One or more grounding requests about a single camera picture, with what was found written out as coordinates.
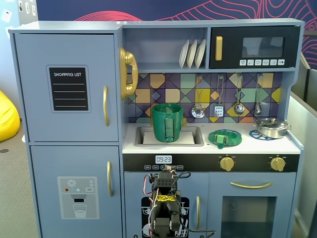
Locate green container lid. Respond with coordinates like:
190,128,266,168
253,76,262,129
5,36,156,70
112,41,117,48
208,129,243,150

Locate steel pot lid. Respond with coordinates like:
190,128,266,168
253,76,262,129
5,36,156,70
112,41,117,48
255,118,288,128

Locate green ribbed container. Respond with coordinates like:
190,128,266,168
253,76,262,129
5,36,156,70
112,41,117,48
151,103,184,144

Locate steel skimmer spoon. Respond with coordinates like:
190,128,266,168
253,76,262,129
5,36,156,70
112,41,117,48
191,74,207,119

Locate grey sink basin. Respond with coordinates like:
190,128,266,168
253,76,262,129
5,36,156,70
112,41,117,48
134,125,205,147

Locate steel slotted spatula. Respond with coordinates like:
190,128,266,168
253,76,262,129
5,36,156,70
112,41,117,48
213,75,225,118

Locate gold toy telephone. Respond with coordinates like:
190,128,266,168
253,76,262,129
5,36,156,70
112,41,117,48
119,47,139,100

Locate white plate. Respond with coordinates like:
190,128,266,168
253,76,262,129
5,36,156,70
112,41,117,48
186,39,198,69
178,39,190,69
194,39,207,68

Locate blue toy kitchen unit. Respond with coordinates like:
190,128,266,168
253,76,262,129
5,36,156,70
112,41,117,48
8,18,305,238

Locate blue dishwasher door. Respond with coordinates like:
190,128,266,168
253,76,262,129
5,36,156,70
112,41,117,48
123,172,210,238

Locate steel ladle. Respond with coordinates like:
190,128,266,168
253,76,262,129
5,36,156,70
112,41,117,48
233,73,246,116

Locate gold stove knob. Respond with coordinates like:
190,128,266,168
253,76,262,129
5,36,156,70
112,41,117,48
269,156,286,173
219,156,235,172

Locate black shopping list board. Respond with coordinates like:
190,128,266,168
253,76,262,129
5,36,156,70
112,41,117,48
46,64,92,114

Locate small steel spoon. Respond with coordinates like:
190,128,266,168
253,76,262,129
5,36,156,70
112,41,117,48
254,73,264,116

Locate black microwave door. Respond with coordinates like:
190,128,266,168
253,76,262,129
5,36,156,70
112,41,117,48
209,25,301,69

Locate steel cooking pot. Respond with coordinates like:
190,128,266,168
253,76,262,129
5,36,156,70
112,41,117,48
252,121,292,139

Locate blue oven door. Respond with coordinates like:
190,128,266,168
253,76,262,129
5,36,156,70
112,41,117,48
208,173,297,238

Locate blue fridge door with dispenser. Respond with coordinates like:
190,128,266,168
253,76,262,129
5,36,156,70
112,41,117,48
30,145,123,238

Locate blue fridge door with chalkboard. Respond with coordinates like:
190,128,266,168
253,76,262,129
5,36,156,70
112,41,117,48
14,34,119,142

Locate grey office partition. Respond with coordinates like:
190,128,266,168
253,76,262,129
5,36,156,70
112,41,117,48
288,53,317,238

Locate yellow bean bag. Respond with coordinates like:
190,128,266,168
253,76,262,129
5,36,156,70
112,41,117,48
0,89,20,143

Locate gold curved fridge handle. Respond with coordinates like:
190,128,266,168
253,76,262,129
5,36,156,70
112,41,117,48
103,85,110,127
106,161,114,197

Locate red white black wires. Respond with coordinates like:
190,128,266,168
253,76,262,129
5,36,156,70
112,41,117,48
144,173,159,235

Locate gold microwave handle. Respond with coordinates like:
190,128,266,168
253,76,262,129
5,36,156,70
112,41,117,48
214,36,223,61

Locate gold dishwasher handle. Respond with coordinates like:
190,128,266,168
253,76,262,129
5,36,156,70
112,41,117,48
196,195,201,230

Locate gold oven handle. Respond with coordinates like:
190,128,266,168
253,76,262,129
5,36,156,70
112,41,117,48
230,181,273,190

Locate black cable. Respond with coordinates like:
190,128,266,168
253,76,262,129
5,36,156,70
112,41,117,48
173,170,216,238

